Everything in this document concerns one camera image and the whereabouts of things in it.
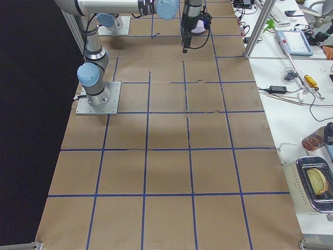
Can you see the blue teach pendant tablet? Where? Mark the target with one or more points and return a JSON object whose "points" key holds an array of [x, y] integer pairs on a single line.
{"points": [[294, 42]]}

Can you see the toast slice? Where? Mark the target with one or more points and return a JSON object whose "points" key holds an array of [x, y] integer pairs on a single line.
{"points": [[318, 181]]}

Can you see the black power adapter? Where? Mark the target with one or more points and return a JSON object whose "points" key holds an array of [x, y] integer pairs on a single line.
{"points": [[277, 89]]}

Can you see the aluminium frame post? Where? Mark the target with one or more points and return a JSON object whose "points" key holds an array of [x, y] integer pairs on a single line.
{"points": [[257, 30]]}

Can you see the white keyboard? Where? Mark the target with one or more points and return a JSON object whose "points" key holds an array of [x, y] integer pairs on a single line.
{"points": [[280, 19]]}

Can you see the green-handled reacher grabber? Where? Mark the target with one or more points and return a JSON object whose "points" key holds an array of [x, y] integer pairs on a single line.
{"points": [[306, 88]]}

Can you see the white toaster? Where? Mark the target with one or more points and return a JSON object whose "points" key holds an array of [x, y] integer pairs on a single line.
{"points": [[303, 197]]}

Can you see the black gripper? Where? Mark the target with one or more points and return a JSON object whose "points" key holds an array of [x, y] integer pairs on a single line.
{"points": [[188, 24]]}

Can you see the brown paper table mat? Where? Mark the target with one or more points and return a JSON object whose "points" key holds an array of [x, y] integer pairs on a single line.
{"points": [[188, 162]]}

